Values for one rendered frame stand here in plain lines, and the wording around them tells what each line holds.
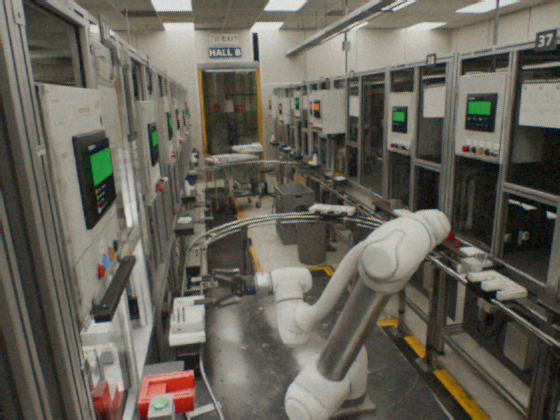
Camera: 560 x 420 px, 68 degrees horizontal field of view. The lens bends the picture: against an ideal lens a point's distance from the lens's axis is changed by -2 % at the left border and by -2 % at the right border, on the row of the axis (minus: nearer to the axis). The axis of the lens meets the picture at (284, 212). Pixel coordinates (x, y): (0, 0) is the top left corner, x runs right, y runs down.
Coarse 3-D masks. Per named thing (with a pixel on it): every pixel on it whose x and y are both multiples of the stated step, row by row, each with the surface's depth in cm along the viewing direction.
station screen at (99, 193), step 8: (96, 144) 95; (104, 144) 102; (96, 152) 94; (112, 168) 109; (112, 176) 108; (96, 184) 92; (104, 184) 99; (112, 184) 107; (96, 192) 91; (104, 192) 99; (112, 192) 107; (96, 200) 91; (104, 200) 98; (112, 200) 106; (104, 208) 97
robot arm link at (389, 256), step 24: (384, 240) 102; (408, 240) 103; (360, 264) 106; (384, 264) 101; (408, 264) 102; (360, 288) 114; (384, 288) 108; (360, 312) 115; (336, 336) 123; (360, 336) 119; (312, 360) 134; (336, 360) 125; (312, 384) 129; (336, 384) 128; (288, 408) 132; (312, 408) 127; (336, 408) 135
